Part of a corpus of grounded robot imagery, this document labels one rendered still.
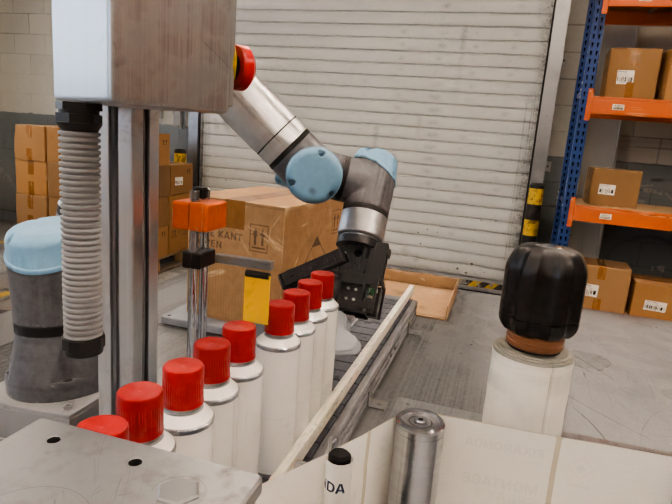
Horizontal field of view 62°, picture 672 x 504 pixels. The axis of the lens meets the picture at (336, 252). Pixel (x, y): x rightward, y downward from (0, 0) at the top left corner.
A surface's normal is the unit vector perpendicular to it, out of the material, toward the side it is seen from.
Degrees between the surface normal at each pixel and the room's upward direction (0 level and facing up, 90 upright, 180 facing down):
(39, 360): 71
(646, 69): 90
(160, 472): 0
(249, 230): 90
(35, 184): 91
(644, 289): 90
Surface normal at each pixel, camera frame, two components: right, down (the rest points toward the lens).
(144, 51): 0.61, 0.21
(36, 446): 0.07, -0.98
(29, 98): -0.30, 0.18
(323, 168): 0.06, 0.20
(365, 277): -0.22, -0.33
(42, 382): 0.05, -0.11
